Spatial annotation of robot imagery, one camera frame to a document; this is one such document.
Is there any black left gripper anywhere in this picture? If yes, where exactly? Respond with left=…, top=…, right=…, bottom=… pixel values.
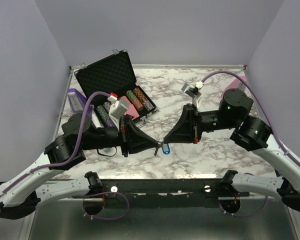
left=80, top=114, right=159, bottom=157

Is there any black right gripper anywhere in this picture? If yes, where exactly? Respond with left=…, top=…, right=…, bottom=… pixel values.
left=163, top=103, right=238, bottom=144

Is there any blue key tag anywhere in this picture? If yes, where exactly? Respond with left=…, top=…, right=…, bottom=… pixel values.
left=161, top=143, right=171, bottom=155

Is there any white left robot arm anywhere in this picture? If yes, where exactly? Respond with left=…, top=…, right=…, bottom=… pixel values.
left=0, top=113, right=159, bottom=220

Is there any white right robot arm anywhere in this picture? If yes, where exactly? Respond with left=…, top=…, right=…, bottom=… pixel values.
left=163, top=88, right=300, bottom=212

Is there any pink playing card deck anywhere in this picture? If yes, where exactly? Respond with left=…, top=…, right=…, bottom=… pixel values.
left=124, top=98, right=140, bottom=120

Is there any grey poker chip stack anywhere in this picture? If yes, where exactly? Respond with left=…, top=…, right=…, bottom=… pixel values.
left=142, top=100, right=155, bottom=111

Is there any small grey cap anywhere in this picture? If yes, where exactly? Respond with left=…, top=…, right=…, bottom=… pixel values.
left=102, top=148, right=112, bottom=153

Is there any brown poker chip stack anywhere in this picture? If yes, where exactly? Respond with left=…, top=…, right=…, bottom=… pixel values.
left=131, top=98, right=144, bottom=111

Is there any orange poker chip stack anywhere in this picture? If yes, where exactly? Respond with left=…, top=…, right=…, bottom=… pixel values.
left=132, top=87, right=148, bottom=103

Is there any poker chip row left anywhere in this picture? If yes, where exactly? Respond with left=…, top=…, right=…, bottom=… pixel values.
left=96, top=105, right=115, bottom=127

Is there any poker chip row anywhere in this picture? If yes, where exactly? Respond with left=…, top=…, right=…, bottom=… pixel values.
left=103, top=101, right=112, bottom=114
left=96, top=105, right=115, bottom=127

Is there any green poker chip stack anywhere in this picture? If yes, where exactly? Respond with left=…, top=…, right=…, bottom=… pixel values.
left=126, top=90, right=137, bottom=102

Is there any pink metronome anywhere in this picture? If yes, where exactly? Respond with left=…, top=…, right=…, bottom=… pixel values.
left=221, top=76, right=247, bottom=99

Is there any black poker chip case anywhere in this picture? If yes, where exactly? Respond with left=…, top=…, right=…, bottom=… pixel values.
left=74, top=50, right=158, bottom=122

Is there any purple metronome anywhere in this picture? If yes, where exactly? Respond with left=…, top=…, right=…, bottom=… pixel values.
left=67, top=88, right=87, bottom=115

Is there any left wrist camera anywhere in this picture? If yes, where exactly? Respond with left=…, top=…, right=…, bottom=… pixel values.
left=107, top=93, right=129, bottom=128

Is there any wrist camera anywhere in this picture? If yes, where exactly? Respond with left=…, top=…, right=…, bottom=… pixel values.
left=107, top=93, right=129, bottom=128
left=181, top=81, right=204, bottom=109

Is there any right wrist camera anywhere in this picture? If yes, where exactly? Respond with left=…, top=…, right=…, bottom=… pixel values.
left=181, top=81, right=204, bottom=109

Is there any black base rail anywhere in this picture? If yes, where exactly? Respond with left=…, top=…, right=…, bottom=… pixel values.
left=82, top=178, right=250, bottom=211

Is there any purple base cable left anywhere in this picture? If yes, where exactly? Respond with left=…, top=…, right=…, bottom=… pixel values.
left=81, top=186, right=131, bottom=221

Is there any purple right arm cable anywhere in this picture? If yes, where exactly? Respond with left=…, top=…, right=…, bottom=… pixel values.
left=201, top=70, right=300, bottom=173

